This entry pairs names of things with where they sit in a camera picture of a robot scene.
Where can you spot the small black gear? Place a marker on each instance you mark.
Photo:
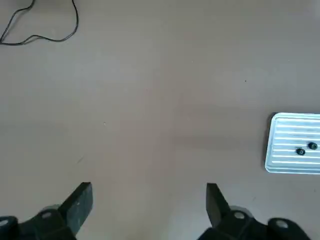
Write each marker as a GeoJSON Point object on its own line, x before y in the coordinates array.
{"type": "Point", "coordinates": [312, 145]}
{"type": "Point", "coordinates": [300, 151]}

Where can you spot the silver ribbed metal tray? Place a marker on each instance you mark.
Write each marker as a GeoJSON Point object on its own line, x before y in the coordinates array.
{"type": "Point", "coordinates": [285, 140]}

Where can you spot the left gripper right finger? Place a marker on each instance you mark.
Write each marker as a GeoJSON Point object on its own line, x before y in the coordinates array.
{"type": "Point", "coordinates": [217, 210]}

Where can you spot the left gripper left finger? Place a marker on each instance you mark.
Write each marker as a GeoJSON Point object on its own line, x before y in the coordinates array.
{"type": "Point", "coordinates": [75, 207]}

